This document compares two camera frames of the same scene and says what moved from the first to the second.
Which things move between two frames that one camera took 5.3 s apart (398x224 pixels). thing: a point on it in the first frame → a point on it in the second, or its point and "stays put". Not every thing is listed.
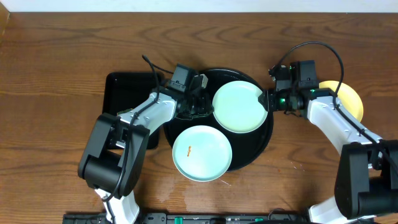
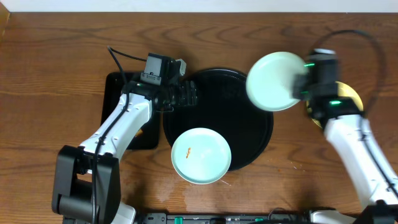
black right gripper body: (277, 101) → (304, 91)
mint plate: (202, 153) stays put
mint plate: (236, 107) → (269, 79)
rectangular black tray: (122, 90) stays put
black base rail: (185, 218) stays put
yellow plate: (346, 96) stays put
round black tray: (246, 148) stays put
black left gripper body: (195, 104) → (185, 93)
